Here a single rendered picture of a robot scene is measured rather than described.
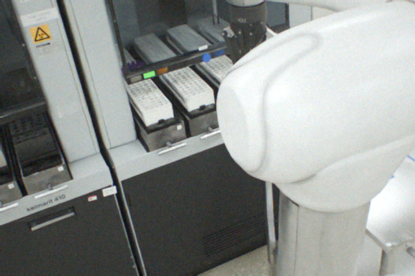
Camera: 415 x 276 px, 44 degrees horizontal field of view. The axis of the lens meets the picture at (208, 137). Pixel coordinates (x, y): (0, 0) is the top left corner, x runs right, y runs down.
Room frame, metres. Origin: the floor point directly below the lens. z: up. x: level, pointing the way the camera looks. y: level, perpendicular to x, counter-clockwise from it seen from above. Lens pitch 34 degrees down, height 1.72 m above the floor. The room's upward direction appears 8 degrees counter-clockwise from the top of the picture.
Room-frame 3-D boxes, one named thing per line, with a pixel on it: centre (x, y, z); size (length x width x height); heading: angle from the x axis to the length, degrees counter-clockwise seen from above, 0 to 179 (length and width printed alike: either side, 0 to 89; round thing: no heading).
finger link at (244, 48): (1.01, -0.10, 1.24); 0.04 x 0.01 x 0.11; 147
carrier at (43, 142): (1.36, 0.54, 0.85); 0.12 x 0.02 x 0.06; 111
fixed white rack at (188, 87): (1.64, 0.06, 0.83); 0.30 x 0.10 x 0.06; 20
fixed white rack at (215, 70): (1.69, -0.08, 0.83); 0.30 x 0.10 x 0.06; 20
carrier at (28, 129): (1.42, 0.57, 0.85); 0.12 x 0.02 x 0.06; 111
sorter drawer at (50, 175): (1.58, 0.63, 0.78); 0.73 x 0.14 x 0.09; 20
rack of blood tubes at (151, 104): (1.59, 0.20, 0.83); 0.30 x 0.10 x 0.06; 20
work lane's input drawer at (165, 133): (1.72, 0.25, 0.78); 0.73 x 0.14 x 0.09; 20
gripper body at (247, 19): (1.00, -0.12, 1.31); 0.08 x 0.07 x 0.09; 57
